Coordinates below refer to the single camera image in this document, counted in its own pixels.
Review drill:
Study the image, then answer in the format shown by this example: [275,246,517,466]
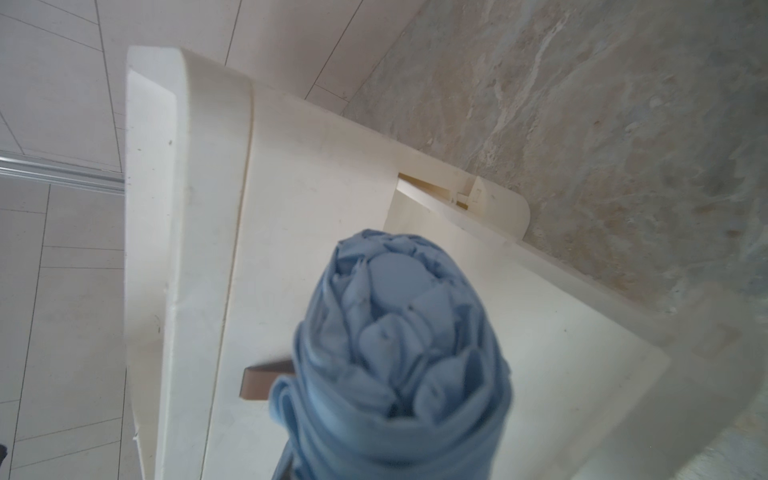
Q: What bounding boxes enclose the blue umbrella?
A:
[269,230,513,479]

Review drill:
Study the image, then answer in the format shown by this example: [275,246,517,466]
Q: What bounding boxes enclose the white drawer cabinet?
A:
[122,46,532,480]

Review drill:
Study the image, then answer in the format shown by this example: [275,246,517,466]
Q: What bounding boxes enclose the white drawer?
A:
[385,180,767,479]

